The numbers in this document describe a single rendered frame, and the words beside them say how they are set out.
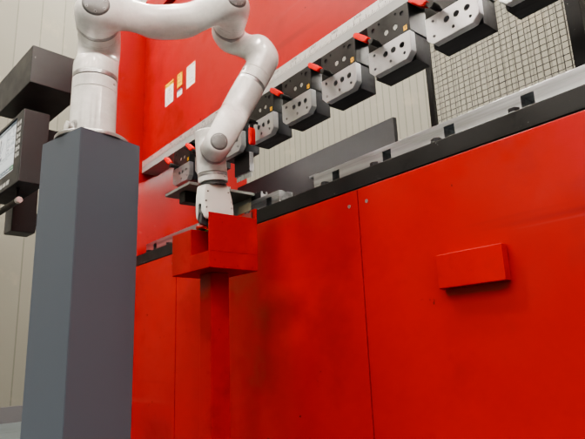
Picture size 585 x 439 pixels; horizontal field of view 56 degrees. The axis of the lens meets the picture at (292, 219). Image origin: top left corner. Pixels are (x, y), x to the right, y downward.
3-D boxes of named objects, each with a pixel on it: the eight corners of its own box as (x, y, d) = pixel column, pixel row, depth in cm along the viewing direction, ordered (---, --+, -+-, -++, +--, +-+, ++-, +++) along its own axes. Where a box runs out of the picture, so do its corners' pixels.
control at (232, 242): (171, 276, 157) (172, 216, 161) (218, 280, 167) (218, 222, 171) (209, 266, 142) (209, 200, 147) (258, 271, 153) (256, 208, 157)
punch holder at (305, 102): (282, 126, 184) (280, 82, 188) (302, 131, 189) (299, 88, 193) (312, 111, 173) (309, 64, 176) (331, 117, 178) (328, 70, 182)
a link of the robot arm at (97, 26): (80, 55, 158) (75, 23, 143) (74, 18, 160) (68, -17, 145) (246, 44, 174) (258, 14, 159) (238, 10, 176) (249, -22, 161)
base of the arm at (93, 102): (80, 124, 135) (84, 57, 139) (39, 144, 146) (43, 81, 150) (143, 145, 150) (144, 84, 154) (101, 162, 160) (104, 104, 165)
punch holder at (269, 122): (249, 145, 199) (248, 103, 203) (267, 150, 204) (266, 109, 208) (273, 131, 188) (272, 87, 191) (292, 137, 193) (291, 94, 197)
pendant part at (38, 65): (-16, 233, 282) (-1, 83, 302) (34, 238, 299) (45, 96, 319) (18, 212, 247) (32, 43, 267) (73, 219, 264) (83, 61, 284)
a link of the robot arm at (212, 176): (218, 180, 161) (218, 190, 161) (191, 177, 155) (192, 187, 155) (234, 172, 155) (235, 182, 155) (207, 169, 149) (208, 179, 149)
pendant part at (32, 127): (-13, 202, 279) (-7, 136, 287) (12, 205, 287) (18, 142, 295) (17, 180, 247) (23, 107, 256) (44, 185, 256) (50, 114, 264)
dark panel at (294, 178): (238, 266, 293) (237, 187, 304) (241, 266, 295) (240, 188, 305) (402, 223, 209) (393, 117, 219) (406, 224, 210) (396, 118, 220)
